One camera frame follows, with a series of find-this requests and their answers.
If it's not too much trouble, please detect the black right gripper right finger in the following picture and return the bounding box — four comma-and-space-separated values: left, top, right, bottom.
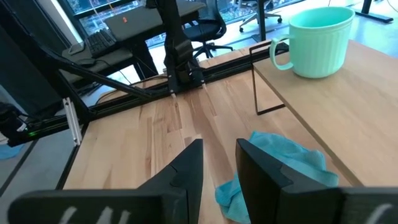
235, 138, 398, 224

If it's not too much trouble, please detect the white aluminium bar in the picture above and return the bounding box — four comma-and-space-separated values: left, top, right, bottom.
63, 98, 83, 146

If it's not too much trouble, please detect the mesh office chair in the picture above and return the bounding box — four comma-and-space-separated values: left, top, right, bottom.
183, 0, 234, 60

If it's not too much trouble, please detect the black robot equipment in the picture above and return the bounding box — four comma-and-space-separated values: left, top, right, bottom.
0, 102, 42, 147

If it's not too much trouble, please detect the black office chair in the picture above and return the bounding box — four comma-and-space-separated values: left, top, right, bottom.
238, 0, 283, 33

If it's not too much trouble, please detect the wooden shelf with black legs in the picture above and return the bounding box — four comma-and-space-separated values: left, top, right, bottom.
249, 39, 398, 187

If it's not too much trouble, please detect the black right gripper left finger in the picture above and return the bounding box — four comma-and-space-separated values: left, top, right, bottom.
7, 139, 205, 224

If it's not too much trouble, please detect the black aluminium table frame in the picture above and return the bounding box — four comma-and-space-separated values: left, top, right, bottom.
0, 18, 290, 191

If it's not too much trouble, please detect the black keyboard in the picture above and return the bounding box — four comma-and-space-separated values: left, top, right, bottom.
85, 29, 118, 58

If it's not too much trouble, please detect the mint green ribbed mug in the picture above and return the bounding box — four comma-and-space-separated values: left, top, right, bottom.
269, 6, 356, 78

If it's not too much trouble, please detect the teal cloth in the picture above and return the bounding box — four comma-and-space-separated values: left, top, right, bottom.
215, 130, 340, 224

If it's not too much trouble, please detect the black office desk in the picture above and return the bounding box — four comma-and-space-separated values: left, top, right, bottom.
251, 0, 269, 43

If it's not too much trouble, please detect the dark grey side desk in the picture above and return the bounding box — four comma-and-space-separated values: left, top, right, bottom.
61, 40, 159, 84

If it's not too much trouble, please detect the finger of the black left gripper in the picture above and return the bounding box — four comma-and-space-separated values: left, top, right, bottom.
169, 76, 180, 100
190, 67, 208, 91

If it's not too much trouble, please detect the grey closed laptop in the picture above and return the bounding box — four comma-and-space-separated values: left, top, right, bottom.
104, 0, 206, 42

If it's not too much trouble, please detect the blue floor mat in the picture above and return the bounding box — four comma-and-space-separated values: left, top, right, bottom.
0, 143, 24, 161

